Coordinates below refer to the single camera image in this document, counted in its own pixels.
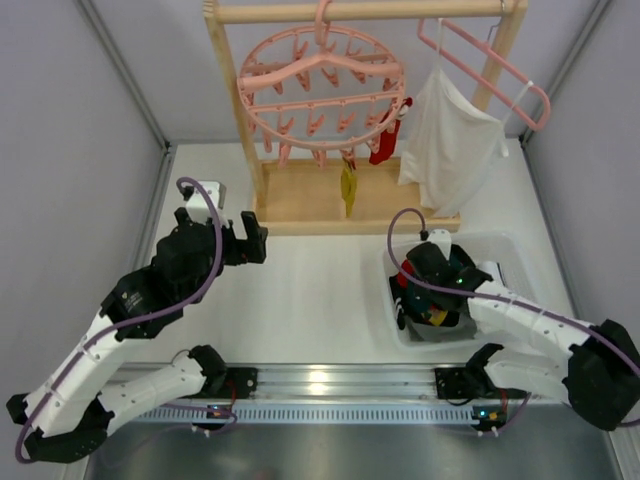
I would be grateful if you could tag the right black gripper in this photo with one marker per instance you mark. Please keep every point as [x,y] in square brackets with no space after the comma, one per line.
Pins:
[417,280]

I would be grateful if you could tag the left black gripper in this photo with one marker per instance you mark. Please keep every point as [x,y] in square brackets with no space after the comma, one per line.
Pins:
[215,242]

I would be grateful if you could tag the dark green patterned sock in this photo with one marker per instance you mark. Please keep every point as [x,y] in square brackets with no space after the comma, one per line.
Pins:
[448,302]

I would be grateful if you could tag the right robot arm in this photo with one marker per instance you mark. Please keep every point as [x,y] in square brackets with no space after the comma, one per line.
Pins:
[592,368]

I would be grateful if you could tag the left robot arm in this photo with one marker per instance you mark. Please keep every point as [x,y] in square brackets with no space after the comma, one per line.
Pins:
[72,414]

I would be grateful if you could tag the yellow sock on hanger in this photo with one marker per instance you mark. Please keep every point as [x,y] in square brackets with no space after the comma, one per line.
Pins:
[348,187]

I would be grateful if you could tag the red sock on hanger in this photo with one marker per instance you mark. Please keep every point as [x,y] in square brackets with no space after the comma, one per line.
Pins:
[382,148]

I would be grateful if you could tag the pink round clip hanger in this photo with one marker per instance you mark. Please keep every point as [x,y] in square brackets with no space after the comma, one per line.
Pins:
[321,87]

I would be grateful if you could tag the pink clothes hanger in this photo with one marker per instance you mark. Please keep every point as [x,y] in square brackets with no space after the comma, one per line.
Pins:
[495,49]

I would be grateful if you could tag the red santa sock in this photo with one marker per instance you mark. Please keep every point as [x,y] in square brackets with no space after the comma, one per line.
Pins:
[405,272]

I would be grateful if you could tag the yellow sock in basket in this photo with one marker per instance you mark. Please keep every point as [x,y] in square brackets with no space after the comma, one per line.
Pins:
[434,316]

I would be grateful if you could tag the wooden clothes rack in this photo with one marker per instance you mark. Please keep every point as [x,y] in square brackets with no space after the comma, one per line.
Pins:
[304,198]

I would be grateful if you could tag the black sock in basket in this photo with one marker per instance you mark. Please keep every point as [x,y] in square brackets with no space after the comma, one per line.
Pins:
[400,310]

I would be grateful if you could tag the white plastic basket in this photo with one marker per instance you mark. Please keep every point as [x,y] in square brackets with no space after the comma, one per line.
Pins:
[496,253]

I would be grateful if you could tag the white hanging garment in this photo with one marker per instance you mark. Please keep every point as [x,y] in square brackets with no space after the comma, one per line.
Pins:
[451,148]

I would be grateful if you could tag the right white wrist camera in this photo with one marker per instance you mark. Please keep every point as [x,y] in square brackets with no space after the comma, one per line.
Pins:
[442,239]

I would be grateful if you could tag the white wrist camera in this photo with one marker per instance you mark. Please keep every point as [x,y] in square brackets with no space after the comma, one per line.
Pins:
[442,239]
[196,204]

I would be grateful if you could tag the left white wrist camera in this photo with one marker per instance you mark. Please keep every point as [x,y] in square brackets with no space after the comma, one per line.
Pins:
[196,204]

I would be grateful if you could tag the aluminium mounting rail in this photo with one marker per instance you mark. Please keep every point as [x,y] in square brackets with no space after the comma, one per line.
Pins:
[353,394]

